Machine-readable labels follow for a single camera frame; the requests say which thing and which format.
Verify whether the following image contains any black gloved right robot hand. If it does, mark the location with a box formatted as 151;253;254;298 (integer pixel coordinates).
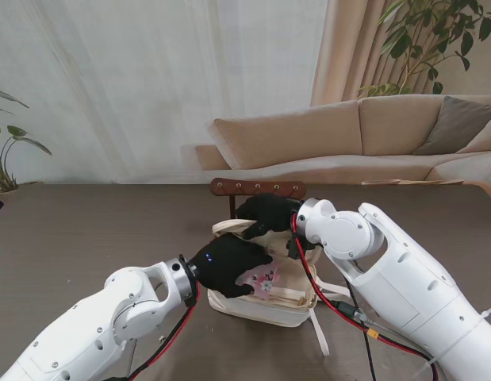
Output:
234;193;304;241

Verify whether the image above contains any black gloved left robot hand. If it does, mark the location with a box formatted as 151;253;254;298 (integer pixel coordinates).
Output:
187;233;274;301

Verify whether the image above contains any pink floral jewelry box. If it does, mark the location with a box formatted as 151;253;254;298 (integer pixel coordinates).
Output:
236;264;280;302

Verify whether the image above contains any cream handbag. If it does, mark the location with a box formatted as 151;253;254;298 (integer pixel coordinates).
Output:
207;217;351;357

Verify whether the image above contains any dark wooden jewelry stand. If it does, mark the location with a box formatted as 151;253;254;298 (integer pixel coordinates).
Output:
210;177;309;220

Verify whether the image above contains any beige sofa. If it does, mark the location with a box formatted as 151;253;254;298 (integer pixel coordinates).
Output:
195;94;491;195

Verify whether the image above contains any beige curtain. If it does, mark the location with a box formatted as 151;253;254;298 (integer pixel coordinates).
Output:
310;0;491;108

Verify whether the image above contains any white sheer curtain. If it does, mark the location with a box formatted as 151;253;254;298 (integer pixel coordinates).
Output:
0;0;329;186

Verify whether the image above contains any grey cushion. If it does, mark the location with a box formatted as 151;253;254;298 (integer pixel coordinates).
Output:
412;95;491;156

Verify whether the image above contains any dark green leafy plant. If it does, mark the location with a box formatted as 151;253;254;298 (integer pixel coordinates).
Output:
355;0;491;96

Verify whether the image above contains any large leaf green plant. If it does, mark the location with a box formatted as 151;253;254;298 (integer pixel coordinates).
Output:
0;86;52;194

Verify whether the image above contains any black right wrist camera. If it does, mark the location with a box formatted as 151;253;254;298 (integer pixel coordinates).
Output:
286;237;308;260

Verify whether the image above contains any left arm red cable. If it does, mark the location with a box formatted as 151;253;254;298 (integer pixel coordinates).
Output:
128;282;201;381

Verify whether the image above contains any arm red cable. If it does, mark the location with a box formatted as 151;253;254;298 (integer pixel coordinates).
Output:
290;214;440;381
128;282;201;381

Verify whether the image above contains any right arm red cable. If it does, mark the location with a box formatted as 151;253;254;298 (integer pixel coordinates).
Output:
290;214;440;381

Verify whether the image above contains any black cable with plug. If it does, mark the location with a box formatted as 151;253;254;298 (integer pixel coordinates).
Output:
334;300;379;381

